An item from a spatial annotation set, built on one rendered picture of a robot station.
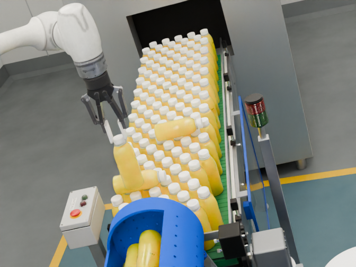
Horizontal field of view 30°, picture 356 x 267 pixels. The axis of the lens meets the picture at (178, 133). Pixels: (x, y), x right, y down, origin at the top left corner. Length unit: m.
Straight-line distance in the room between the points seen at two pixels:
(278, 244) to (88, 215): 0.63
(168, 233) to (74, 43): 0.59
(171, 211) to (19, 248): 2.48
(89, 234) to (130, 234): 0.24
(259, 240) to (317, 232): 1.35
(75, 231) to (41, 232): 2.10
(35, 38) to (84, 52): 0.18
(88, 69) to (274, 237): 0.84
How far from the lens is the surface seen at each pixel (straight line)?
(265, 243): 2.24
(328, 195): 3.82
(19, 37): 1.99
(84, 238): 2.24
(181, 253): 1.78
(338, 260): 1.86
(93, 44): 1.91
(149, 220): 1.98
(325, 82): 4.96
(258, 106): 2.22
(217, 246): 2.22
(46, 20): 2.02
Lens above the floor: 2.28
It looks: 28 degrees down
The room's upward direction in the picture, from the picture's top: 18 degrees counter-clockwise
